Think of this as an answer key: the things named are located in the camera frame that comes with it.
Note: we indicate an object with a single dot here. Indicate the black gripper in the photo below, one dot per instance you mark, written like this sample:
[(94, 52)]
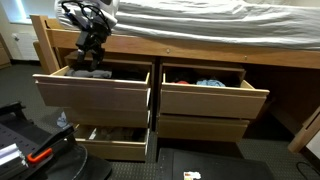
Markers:
[(93, 36)]

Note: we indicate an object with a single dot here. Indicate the wooden drawer with grey clothes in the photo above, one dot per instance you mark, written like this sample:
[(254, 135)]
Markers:
[(93, 95)]

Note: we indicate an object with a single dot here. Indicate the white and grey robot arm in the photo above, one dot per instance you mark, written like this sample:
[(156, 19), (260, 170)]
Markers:
[(111, 11)]

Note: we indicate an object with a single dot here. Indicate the three-drawer wooden chest carcass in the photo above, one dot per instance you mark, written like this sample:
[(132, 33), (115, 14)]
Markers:
[(133, 60)]

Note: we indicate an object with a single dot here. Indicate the wooden drawer with dark clothes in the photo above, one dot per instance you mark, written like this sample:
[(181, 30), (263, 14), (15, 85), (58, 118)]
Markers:
[(106, 118)]

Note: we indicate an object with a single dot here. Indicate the wooden drawer with white clothes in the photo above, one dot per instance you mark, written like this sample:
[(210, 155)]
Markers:
[(113, 151)]

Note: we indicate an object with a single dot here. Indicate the two-drawer wooden chest carcass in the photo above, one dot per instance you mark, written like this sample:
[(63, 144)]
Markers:
[(200, 66)]

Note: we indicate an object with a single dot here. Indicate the wooden drawer with blue cloth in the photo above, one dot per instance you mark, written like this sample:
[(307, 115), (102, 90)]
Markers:
[(210, 105)]

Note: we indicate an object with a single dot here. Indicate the closed wooden drawer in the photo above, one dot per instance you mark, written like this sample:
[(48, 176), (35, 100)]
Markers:
[(200, 130)]

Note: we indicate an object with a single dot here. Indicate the folded grey clothes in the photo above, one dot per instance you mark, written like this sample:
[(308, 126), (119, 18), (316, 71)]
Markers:
[(88, 73)]

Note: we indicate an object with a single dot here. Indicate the white radiator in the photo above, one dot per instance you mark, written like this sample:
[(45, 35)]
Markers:
[(26, 46)]

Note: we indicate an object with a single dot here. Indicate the pale blue crumpled cloth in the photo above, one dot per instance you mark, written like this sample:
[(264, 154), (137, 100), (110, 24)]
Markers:
[(62, 120)]

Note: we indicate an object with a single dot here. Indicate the red cloth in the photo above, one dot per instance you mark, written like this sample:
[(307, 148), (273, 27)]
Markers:
[(182, 82)]

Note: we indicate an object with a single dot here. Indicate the mattress with grey sheet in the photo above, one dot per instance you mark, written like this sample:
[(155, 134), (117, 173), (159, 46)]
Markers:
[(200, 20)]

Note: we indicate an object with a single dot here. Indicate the silver aluminium extrusion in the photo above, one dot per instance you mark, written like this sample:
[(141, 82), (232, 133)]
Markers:
[(10, 154)]

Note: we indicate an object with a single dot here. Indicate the white sticker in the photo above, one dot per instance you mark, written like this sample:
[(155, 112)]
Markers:
[(191, 175)]

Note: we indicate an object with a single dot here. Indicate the black box with white sticker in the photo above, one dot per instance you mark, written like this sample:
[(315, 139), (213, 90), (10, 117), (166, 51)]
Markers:
[(216, 166)]

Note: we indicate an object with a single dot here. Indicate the wooden desk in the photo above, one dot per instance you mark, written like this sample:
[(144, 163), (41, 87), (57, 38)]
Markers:
[(305, 133)]

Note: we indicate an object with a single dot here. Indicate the wooden bed frame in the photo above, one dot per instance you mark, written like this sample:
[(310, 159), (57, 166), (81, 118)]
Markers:
[(200, 51)]

